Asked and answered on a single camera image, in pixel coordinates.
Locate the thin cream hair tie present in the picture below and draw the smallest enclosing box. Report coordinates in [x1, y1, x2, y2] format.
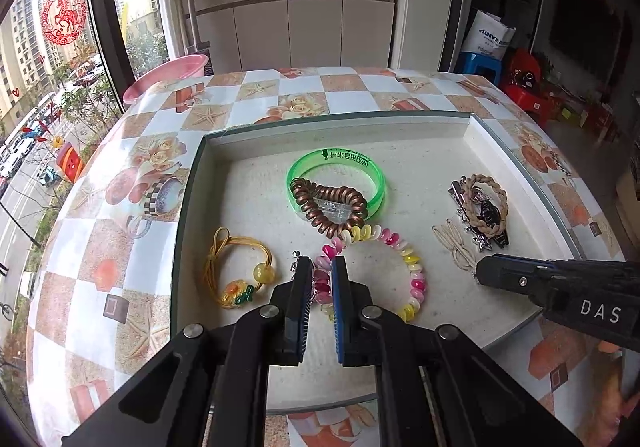
[432, 219, 481, 273]

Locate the red horse window decal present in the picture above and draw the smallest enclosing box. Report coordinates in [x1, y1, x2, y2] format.
[41, 0, 90, 46]

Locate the brown spiral hair tie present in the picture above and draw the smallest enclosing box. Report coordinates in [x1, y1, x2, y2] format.
[291, 177, 369, 234]

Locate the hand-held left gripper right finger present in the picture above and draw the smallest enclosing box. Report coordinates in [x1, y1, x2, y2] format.
[331, 255, 583, 447]

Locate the checkered printed tablecloth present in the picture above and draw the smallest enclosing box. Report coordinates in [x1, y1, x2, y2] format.
[25, 67, 640, 447]

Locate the pink plastic basin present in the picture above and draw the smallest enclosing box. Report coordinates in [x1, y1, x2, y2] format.
[122, 54, 208, 105]

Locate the beige braided hair tie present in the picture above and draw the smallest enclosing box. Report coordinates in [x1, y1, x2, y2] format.
[460, 174, 508, 233]

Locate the person's right hand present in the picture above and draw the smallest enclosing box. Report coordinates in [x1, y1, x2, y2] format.
[592, 352, 640, 433]

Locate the shallow white tray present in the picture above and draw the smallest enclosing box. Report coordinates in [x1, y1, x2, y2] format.
[170, 111, 583, 415]

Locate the dark star hair clip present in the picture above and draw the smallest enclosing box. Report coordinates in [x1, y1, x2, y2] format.
[447, 179, 511, 253]

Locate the pink yellow spiral hair tie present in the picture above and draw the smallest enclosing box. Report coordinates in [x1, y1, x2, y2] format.
[311, 223, 430, 323]

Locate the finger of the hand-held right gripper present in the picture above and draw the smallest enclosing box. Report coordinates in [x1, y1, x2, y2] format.
[474, 254, 557, 302]

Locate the white shopping bag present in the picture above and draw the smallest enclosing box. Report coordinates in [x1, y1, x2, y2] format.
[460, 9, 517, 62]

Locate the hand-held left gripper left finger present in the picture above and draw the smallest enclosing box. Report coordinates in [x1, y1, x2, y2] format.
[60, 256, 313, 447]

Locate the blue plastic stool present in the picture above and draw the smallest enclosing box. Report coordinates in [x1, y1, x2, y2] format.
[457, 51, 503, 80]

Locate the white cabinet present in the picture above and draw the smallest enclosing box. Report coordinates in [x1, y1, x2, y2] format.
[192, 0, 403, 75]

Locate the green translucent bangle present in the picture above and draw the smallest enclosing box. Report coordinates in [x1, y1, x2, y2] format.
[286, 147, 388, 222]

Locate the yellow flower hair tie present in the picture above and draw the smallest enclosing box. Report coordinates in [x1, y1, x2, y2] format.
[202, 227, 281, 310]

